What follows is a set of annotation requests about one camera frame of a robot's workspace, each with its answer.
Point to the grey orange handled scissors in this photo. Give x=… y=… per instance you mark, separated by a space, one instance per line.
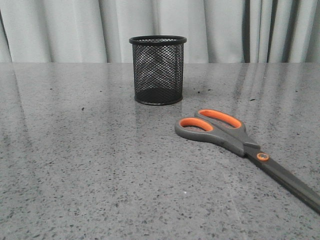
x=219 y=128

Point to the black mesh pen holder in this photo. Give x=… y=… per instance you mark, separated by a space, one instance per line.
x=158 y=68

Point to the grey white curtain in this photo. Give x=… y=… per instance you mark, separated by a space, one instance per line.
x=217 y=31

